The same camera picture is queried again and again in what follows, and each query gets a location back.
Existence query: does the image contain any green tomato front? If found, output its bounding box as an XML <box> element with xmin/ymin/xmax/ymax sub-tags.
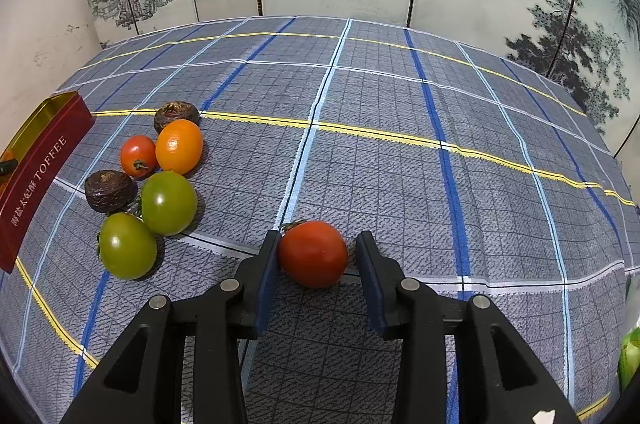
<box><xmin>99</xmin><ymin>213</ymin><xmax>157</xmax><ymax>280</ymax></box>

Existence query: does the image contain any green tomato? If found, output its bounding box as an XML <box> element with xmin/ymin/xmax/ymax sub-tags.
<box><xmin>99</xmin><ymin>213</ymin><xmax>157</xmax><ymax>280</ymax></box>
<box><xmin>141</xmin><ymin>171</ymin><xmax>198</xmax><ymax>236</ymax></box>

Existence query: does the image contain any dark passion fruit front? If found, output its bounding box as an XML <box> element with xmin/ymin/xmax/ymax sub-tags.
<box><xmin>84</xmin><ymin>170</ymin><xmax>137</xmax><ymax>213</ymax></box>

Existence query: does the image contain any dark passion fruit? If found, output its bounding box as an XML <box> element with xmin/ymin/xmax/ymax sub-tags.
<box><xmin>84</xmin><ymin>170</ymin><xmax>137</xmax><ymax>213</ymax></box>
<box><xmin>153</xmin><ymin>101</ymin><xmax>200</xmax><ymax>135</ymax></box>

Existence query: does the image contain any red tomato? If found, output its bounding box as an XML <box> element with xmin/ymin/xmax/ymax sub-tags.
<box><xmin>278</xmin><ymin>220</ymin><xmax>348</xmax><ymax>288</ymax></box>
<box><xmin>119</xmin><ymin>136</ymin><xmax>157</xmax><ymax>180</ymax></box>

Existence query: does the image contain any smooth orange kumquat fruit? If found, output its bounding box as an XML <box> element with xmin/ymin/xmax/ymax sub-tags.
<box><xmin>155</xmin><ymin>119</ymin><xmax>204</xmax><ymax>175</ymax></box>

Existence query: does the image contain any green plastic bag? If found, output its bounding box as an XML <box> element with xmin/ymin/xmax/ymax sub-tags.
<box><xmin>618</xmin><ymin>328</ymin><xmax>640</xmax><ymax>392</ymax></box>

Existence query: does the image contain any red gold toffee tin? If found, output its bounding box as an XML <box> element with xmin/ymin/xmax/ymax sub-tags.
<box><xmin>1</xmin><ymin>91</ymin><xmax>94</xmax><ymax>273</ymax></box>

